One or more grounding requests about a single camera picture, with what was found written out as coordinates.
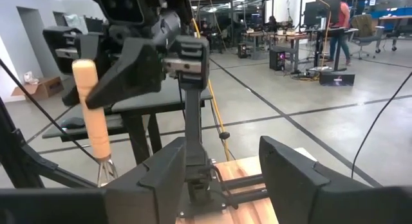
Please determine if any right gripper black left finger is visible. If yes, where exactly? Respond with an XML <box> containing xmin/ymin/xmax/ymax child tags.
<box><xmin>0</xmin><ymin>136</ymin><xmax>187</xmax><ymax>224</ymax></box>

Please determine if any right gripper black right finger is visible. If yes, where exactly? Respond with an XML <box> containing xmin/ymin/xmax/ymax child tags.
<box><xmin>259</xmin><ymin>135</ymin><xmax>412</xmax><ymax>224</ymax></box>

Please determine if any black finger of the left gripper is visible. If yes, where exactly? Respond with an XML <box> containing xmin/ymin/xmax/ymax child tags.
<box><xmin>62</xmin><ymin>84</ymin><xmax>82</xmax><ymax>107</ymax></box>
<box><xmin>85</xmin><ymin>37</ymin><xmax>162</xmax><ymax>109</ymax></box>

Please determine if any hand rake wooden handle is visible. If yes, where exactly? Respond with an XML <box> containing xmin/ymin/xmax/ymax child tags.
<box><xmin>71</xmin><ymin>59</ymin><xmax>119</xmax><ymax>188</ymax></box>

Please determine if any black computer mouse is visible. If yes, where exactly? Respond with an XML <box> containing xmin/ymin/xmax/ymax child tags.
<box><xmin>60</xmin><ymin>117</ymin><xmax>86</xmax><ymax>129</ymax></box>

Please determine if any brown cardboard box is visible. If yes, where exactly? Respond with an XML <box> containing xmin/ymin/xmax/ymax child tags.
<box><xmin>11</xmin><ymin>76</ymin><xmax>64</xmax><ymax>101</ymax></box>

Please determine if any black side table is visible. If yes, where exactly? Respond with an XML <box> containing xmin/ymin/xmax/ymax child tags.
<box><xmin>41</xmin><ymin>85</ymin><xmax>213</xmax><ymax>164</ymax></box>

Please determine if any flat black floor box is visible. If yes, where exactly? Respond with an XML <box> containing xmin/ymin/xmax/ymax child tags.
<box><xmin>319</xmin><ymin>71</ymin><xmax>356</xmax><ymax>87</ymax></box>

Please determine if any person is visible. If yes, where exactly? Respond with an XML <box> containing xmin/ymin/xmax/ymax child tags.
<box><xmin>265</xmin><ymin>15</ymin><xmax>281</xmax><ymax>33</ymax></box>
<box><xmin>327</xmin><ymin>0</ymin><xmax>353</xmax><ymax>66</ymax></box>

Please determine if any wooden work desk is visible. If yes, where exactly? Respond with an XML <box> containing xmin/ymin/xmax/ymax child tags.
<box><xmin>241</xmin><ymin>29</ymin><xmax>308</xmax><ymax>74</ymax></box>

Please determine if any black computer tower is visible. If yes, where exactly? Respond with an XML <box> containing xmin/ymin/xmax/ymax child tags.
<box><xmin>269</xmin><ymin>49</ymin><xmax>287</xmax><ymax>71</ymax></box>

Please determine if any black monitor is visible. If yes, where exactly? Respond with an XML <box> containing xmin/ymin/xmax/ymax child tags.
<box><xmin>303</xmin><ymin>0</ymin><xmax>342</xmax><ymax>29</ymax></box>

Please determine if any grey office chair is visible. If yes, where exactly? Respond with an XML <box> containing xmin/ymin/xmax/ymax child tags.
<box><xmin>350</xmin><ymin>14</ymin><xmax>386</xmax><ymax>60</ymax></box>

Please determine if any yellow cable with black plug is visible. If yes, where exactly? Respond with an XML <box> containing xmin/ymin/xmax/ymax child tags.
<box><xmin>192</xmin><ymin>17</ymin><xmax>232</xmax><ymax>161</ymax></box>

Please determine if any long black floor cable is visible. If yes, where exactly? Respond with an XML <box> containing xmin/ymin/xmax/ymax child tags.
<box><xmin>350</xmin><ymin>71</ymin><xmax>412</xmax><ymax>180</ymax></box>

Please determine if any white and yellow cable bundle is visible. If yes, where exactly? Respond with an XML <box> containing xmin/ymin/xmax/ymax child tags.
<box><xmin>290</xmin><ymin>68</ymin><xmax>320</xmax><ymax>82</ymax></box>

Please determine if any thin yellow cable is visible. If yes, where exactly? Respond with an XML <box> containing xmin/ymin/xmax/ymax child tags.
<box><xmin>320</xmin><ymin>0</ymin><xmax>333</xmax><ymax>69</ymax></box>

